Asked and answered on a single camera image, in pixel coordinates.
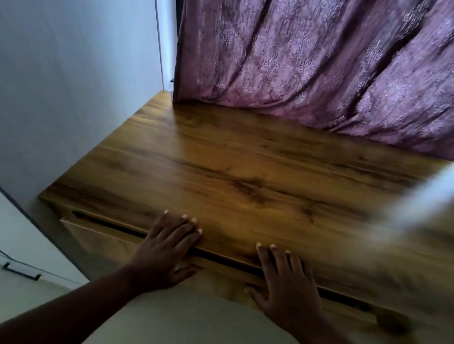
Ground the person's right hand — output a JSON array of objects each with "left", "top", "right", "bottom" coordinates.
[{"left": 239, "top": 241, "right": 335, "bottom": 339}]

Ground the person's left hand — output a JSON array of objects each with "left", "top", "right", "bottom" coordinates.
[{"left": 131, "top": 207, "right": 205, "bottom": 299}]

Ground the person's left forearm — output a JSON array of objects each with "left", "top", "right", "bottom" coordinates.
[{"left": 0, "top": 253, "right": 145, "bottom": 344}]

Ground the brown wooden desk drawer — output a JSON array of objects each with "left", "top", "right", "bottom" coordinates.
[{"left": 52, "top": 217, "right": 386, "bottom": 328}]

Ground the brown wooden desk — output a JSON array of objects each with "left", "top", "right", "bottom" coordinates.
[{"left": 25, "top": 78, "right": 454, "bottom": 344}]

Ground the purple patterned curtain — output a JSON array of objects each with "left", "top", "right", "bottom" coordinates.
[{"left": 168, "top": 0, "right": 454, "bottom": 161}]

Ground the black cabinet handle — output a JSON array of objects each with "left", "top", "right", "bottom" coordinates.
[{"left": 1, "top": 261, "right": 43, "bottom": 282}]

